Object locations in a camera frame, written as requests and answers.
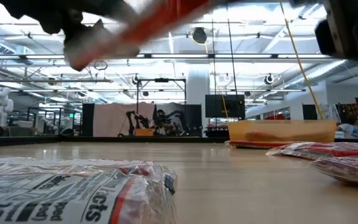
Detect distant orange basket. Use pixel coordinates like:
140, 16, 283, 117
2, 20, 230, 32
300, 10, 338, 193
134, 128, 155, 137

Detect colourful wall picture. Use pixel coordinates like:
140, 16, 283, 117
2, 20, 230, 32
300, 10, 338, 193
340, 101, 358, 125

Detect yellow cable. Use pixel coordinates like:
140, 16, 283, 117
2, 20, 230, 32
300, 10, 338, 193
278, 0, 326, 121

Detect black partition panel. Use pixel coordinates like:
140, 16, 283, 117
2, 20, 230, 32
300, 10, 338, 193
81, 103, 95, 137
302, 104, 318, 121

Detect distant black robot arms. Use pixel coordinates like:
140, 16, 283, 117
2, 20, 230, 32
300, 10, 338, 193
118, 109, 195, 137

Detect beige curtain partition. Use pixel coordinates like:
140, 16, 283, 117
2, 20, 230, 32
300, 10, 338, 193
92, 102, 157, 138

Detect orange plastic basket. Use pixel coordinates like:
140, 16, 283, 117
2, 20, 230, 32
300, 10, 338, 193
227, 119, 337, 144

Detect black monitor screen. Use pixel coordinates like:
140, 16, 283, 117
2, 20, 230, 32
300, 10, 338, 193
205, 94, 246, 119

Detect person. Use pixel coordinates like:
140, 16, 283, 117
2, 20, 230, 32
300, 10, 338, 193
337, 116, 358, 139

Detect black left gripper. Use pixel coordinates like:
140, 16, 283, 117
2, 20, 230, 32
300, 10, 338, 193
39, 7, 140, 68

